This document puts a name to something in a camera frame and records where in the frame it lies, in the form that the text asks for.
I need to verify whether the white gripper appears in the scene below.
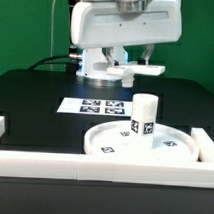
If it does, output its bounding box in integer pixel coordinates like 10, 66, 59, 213
70, 0, 182, 66

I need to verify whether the white cross table base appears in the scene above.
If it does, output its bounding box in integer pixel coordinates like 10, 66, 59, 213
107, 64, 165, 88

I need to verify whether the white round table top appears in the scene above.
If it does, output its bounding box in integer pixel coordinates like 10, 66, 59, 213
84, 120, 200, 162

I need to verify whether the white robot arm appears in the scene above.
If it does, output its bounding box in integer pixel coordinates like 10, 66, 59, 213
70, 0, 182, 88

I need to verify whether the white tag plate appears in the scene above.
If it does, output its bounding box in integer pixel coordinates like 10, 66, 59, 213
58, 98, 132, 117

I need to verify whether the white right fence bar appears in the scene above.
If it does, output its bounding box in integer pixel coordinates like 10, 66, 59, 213
191, 128, 214, 163

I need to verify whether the white front fence bar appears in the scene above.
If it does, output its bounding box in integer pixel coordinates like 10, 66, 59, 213
0, 150, 214, 189

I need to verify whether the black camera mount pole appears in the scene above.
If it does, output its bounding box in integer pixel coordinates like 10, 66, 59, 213
67, 0, 82, 61

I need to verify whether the black cable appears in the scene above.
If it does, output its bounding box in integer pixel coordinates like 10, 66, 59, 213
27, 52, 80, 73

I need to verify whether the white thin cable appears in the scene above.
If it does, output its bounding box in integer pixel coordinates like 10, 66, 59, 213
50, 0, 62, 57

